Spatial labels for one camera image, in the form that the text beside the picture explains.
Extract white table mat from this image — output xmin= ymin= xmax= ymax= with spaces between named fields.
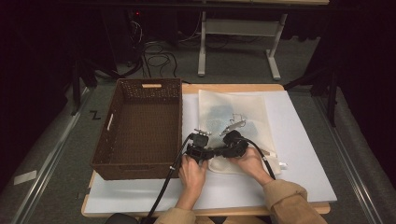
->
xmin=83 ymin=90 xmax=338 ymax=216

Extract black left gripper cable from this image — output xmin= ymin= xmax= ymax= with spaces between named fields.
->
xmin=140 ymin=133 xmax=194 ymax=224

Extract cream mesh laundry bag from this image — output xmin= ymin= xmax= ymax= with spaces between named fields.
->
xmin=197 ymin=89 xmax=289 ymax=175

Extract white floor tape strip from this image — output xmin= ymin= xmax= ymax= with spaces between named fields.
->
xmin=12 ymin=169 xmax=38 ymax=187

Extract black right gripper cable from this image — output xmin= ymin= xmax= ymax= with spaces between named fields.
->
xmin=245 ymin=137 xmax=277 ymax=181

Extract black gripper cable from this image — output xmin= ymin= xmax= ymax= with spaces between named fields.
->
xmin=245 ymin=137 xmax=277 ymax=181
xmin=140 ymin=133 xmax=194 ymax=224

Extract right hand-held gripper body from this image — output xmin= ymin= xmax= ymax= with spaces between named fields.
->
xmin=219 ymin=119 xmax=250 ymax=160

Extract black floor cables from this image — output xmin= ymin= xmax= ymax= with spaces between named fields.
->
xmin=124 ymin=18 xmax=179 ymax=79

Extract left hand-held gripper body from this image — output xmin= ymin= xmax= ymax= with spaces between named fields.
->
xmin=185 ymin=128 xmax=213 ymax=165

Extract person's left hand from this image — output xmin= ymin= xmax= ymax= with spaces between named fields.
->
xmin=178 ymin=154 xmax=209 ymax=191

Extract person's right hand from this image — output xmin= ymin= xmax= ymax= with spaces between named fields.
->
xmin=228 ymin=147 xmax=266 ymax=185

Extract metal floor rail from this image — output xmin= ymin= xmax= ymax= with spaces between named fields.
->
xmin=11 ymin=87 xmax=94 ymax=224
xmin=311 ymin=92 xmax=389 ymax=224

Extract brown woven basket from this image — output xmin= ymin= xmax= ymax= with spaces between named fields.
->
xmin=90 ymin=77 xmax=183 ymax=181

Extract white metal desk frame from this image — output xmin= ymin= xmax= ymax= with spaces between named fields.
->
xmin=197 ymin=10 xmax=290 ymax=82

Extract black metal stand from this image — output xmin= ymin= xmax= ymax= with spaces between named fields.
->
xmin=282 ymin=60 xmax=341 ymax=128
xmin=68 ymin=55 xmax=129 ymax=117

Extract black chair armrest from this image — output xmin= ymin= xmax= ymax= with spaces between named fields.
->
xmin=105 ymin=212 xmax=140 ymax=224

